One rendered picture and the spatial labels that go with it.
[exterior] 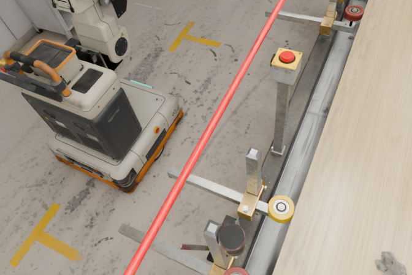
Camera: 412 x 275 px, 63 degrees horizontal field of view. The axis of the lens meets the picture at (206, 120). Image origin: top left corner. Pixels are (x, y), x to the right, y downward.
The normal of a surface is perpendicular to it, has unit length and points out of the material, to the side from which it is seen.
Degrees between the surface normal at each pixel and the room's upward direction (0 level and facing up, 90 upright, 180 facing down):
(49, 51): 0
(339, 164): 0
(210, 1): 0
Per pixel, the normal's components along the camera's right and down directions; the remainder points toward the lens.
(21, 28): 0.89, 0.29
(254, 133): -0.12, -0.58
